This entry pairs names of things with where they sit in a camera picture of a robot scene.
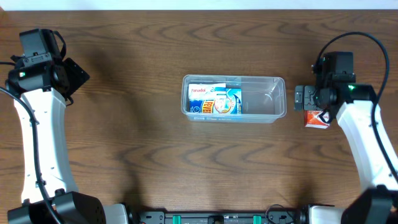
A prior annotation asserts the white blue Panadol box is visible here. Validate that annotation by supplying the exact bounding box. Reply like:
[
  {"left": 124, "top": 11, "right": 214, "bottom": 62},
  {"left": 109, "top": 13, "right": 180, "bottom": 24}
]
[{"left": 188, "top": 83, "right": 226, "bottom": 100}]

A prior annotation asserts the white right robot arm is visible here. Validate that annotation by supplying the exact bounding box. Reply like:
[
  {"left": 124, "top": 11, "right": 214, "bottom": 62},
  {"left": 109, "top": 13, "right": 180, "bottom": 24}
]
[{"left": 295, "top": 75, "right": 397, "bottom": 223}]

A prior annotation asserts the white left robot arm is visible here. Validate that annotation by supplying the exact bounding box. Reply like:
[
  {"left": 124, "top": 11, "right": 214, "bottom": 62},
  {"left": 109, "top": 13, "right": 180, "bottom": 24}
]
[{"left": 6, "top": 53, "right": 129, "bottom": 223}]

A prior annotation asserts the red Panadol box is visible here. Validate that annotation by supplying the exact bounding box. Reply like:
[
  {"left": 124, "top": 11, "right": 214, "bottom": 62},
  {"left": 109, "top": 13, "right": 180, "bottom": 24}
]
[{"left": 304, "top": 111, "right": 330, "bottom": 129}]

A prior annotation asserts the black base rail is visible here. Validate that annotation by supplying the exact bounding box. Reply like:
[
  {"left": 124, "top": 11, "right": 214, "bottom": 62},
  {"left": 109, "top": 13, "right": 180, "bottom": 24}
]
[{"left": 127, "top": 208, "right": 309, "bottom": 224}]

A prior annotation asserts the clear plastic container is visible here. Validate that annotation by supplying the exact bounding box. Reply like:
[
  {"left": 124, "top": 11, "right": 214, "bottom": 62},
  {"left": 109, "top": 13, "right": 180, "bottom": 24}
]
[{"left": 181, "top": 75, "right": 287, "bottom": 123}]

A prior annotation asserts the blue Kool Fever box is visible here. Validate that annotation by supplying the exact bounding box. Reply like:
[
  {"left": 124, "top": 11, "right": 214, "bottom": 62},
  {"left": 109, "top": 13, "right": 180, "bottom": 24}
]
[{"left": 189, "top": 88, "right": 242, "bottom": 114}]

